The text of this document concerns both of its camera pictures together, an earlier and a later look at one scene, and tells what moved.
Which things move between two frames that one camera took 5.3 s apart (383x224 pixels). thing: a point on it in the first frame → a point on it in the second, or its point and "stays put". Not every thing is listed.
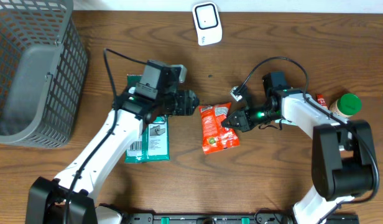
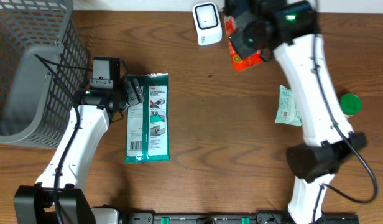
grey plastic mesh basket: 40,72 stays put
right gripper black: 245,122 → 242,38
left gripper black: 192,101 → 134,90
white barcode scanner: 207,23 stays put
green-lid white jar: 347,104 stays put
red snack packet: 215,137 → 239,63
